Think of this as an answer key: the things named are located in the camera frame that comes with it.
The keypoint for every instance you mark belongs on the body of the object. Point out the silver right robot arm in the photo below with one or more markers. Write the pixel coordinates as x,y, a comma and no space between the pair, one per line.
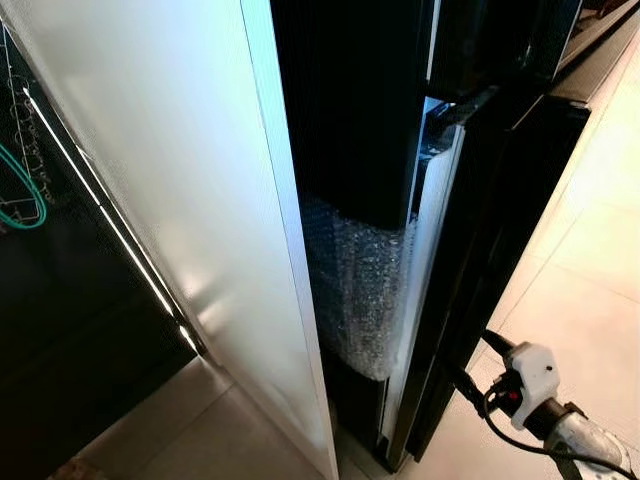
585,448

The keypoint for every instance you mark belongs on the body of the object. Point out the black fridge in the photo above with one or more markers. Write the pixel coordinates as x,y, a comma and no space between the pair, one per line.
350,100

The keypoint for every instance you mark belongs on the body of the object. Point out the black fridge freezer door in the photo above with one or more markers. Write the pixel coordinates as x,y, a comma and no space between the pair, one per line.
500,40

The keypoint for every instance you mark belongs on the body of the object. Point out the clear bubble wrap sheet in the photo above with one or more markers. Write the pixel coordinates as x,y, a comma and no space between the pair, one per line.
360,280

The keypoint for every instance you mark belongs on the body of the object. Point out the dark wooden counter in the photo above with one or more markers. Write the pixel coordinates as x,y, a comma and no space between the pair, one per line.
600,45

